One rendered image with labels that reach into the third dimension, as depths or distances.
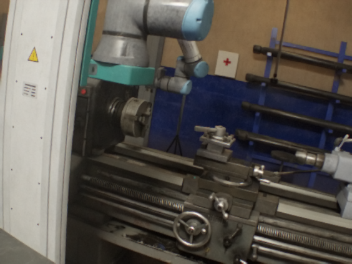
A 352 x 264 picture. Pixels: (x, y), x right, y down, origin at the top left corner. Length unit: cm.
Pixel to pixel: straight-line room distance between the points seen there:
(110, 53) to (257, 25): 412
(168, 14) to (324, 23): 420
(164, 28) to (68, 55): 30
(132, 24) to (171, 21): 13
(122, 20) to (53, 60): 25
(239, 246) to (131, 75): 113
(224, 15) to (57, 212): 435
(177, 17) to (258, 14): 410
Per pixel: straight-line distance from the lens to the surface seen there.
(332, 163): 200
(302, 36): 502
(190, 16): 99
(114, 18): 107
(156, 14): 102
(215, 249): 184
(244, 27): 505
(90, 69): 110
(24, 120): 120
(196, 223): 175
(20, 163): 125
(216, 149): 178
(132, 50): 105
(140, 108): 210
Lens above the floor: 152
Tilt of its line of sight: 12 degrees down
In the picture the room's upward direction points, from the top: 10 degrees clockwise
